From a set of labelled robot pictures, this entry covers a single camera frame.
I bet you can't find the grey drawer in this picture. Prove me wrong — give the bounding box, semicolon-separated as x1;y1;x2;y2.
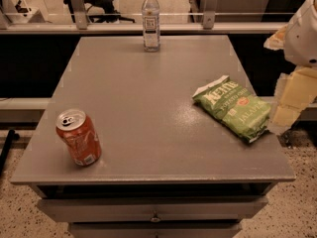
69;222;241;238
38;196;268;223

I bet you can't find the red coke can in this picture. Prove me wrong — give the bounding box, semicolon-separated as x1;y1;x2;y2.
55;109;101;167

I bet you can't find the metal drawer knob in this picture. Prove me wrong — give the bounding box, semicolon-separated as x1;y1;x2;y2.
150;214;161;223

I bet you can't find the clear plastic water bottle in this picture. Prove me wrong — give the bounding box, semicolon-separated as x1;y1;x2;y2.
142;0;160;52

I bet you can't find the green jalapeno chip bag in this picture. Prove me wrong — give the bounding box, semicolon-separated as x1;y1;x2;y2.
192;75;270;143

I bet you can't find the grey lower drawer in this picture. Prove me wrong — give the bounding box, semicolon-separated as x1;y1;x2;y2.
69;222;241;238

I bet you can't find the grey upper drawer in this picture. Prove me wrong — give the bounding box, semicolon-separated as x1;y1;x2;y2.
38;196;268;223

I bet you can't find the black pole on floor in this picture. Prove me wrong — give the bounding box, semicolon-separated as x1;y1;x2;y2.
0;130;20;176

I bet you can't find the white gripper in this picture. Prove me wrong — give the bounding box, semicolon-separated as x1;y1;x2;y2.
264;0;317;127

